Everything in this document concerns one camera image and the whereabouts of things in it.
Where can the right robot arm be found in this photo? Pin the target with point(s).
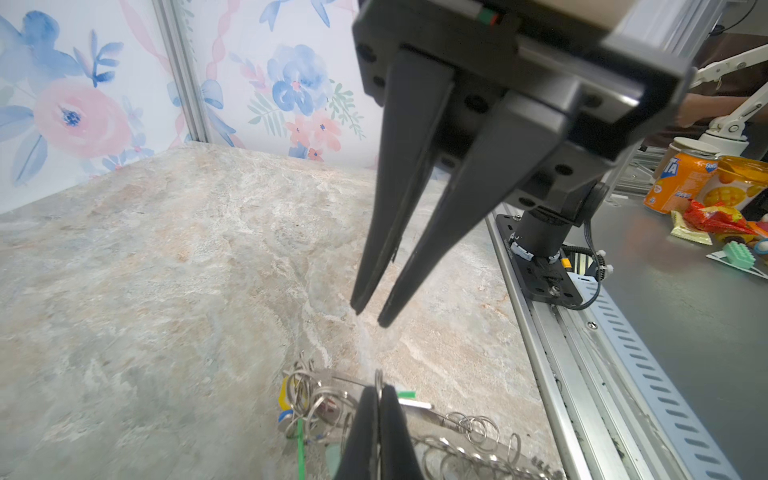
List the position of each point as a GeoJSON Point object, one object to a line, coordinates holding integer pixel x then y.
{"type": "Point", "coordinates": [552, 228]}

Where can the orange soda can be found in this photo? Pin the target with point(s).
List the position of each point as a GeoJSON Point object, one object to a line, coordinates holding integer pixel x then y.
{"type": "Point", "coordinates": [686, 168]}

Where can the yellow key tag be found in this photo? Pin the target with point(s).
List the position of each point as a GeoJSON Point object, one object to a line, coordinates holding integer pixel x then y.
{"type": "Point", "coordinates": [283, 400]}

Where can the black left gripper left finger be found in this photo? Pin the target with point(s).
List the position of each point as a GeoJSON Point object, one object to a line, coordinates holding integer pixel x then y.
{"type": "Point", "coordinates": [360, 460]}

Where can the aluminium corner post right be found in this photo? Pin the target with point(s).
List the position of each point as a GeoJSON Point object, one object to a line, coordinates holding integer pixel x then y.
{"type": "Point", "coordinates": [181, 60]}

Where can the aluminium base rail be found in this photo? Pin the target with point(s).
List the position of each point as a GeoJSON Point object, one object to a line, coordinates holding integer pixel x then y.
{"type": "Point", "coordinates": [613, 411]}

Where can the red snack packet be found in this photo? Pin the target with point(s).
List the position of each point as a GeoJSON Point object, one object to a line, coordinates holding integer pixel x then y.
{"type": "Point", "coordinates": [718, 219]}

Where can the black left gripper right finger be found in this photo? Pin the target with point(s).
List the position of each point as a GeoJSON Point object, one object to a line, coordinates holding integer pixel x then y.
{"type": "Point", "coordinates": [398, 460]}

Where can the blue key tag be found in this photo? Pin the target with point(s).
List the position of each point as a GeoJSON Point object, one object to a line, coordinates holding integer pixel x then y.
{"type": "Point", "coordinates": [286, 417]}

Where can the green toy block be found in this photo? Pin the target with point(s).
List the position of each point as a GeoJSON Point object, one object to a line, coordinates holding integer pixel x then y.
{"type": "Point", "coordinates": [738, 255]}

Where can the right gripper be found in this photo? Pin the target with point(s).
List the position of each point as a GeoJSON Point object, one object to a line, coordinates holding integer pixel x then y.
{"type": "Point", "coordinates": [519, 101]}

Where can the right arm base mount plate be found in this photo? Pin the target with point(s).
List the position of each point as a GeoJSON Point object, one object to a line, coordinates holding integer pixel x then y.
{"type": "Point", "coordinates": [539, 279]}

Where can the yellow snack jar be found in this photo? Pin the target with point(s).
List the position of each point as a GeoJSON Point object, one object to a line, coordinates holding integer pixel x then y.
{"type": "Point", "coordinates": [735, 183]}

